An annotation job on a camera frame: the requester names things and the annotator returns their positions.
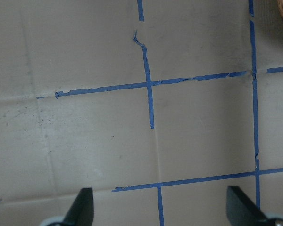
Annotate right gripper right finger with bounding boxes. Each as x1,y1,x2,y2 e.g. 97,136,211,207
226,186,268,226

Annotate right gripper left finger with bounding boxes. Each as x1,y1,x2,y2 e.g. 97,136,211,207
61,187,94,226

